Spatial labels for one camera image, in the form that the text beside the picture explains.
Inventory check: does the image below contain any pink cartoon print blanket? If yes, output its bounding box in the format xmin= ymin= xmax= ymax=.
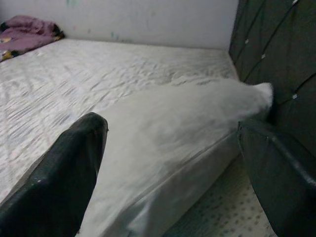
xmin=0 ymin=15 xmax=65 ymax=62

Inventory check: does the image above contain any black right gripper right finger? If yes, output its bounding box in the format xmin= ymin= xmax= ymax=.
xmin=237 ymin=118 xmax=316 ymax=237

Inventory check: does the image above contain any white pillow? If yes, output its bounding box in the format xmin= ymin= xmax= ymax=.
xmin=79 ymin=81 xmax=275 ymax=237

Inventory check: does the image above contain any dotted lower mattress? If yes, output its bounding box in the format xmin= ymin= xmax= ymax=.
xmin=162 ymin=153 xmax=275 ymax=237

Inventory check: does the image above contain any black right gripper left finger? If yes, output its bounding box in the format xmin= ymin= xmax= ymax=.
xmin=0 ymin=112 xmax=109 ymax=237

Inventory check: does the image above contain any black tufted headboard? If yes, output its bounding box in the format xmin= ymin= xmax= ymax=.
xmin=228 ymin=0 xmax=316 ymax=171

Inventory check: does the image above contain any grey quilted mattress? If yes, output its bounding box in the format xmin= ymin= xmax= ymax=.
xmin=0 ymin=38 xmax=237 ymax=205

